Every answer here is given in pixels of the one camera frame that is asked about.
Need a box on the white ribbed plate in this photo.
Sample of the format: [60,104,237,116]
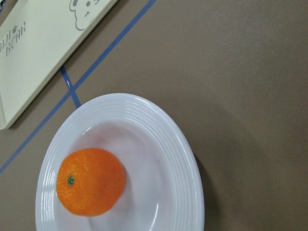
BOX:
[36,93,205,231]

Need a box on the orange fruit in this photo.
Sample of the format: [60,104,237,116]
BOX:
[56,148,126,217]

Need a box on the cream bear tray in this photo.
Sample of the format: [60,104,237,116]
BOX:
[0,0,115,129]

